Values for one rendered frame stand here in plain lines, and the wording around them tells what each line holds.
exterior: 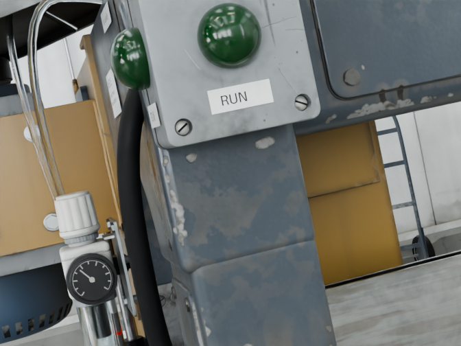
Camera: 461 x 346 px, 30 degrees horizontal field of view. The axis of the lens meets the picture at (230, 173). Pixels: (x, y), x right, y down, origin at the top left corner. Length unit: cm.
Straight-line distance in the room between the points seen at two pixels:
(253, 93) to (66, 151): 43
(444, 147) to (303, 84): 586
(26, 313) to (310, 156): 33
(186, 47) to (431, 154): 584
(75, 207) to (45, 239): 17
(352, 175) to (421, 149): 547
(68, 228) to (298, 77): 29
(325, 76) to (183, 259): 12
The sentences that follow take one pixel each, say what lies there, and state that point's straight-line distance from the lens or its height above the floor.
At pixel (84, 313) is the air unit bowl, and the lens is 66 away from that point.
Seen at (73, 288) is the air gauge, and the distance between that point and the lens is 64.
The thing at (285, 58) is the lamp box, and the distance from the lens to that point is 41.
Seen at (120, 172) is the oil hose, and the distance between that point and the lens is 45.
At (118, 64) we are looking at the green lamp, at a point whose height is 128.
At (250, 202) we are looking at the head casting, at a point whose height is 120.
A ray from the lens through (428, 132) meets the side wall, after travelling 621.
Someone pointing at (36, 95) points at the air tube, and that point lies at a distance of 61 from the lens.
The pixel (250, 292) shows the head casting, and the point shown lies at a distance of 45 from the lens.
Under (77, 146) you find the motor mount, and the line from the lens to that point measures 81.
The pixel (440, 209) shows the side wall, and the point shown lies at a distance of 625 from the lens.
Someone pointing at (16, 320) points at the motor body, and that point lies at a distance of 87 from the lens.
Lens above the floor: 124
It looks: 3 degrees down
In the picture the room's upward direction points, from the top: 12 degrees counter-clockwise
